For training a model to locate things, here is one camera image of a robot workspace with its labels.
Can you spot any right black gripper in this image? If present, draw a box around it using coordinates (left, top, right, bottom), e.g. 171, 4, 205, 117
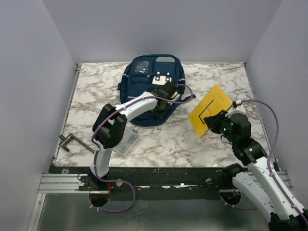
205, 109, 238, 145

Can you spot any yellow notebook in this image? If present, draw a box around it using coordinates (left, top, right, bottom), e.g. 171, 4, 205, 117
188, 84, 232, 138

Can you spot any navy blue student backpack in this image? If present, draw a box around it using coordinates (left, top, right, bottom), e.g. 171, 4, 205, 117
117, 53, 197, 127

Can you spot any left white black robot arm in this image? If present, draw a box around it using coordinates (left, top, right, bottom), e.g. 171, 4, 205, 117
90, 82, 177, 190

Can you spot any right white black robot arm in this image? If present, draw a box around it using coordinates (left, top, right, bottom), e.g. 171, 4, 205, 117
204, 110, 308, 231

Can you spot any clear plastic parts box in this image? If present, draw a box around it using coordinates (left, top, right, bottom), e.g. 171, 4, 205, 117
114, 128, 139, 156

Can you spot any metal table clamp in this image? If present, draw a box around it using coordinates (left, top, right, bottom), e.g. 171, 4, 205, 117
59, 133, 94, 153

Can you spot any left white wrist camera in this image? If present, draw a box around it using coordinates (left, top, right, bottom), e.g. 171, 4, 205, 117
170, 91, 181, 101

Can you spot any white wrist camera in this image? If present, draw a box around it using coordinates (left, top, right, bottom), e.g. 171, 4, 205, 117
170, 91, 181, 101
226, 100, 246, 118

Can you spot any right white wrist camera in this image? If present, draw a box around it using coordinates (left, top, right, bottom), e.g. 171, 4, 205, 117
226, 100, 246, 118

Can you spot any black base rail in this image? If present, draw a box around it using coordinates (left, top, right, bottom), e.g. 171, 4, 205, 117
49, 166, 235, 201

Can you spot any aluminium extrusion frame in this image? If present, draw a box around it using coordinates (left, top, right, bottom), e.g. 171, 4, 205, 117
37, 171, 293, 193

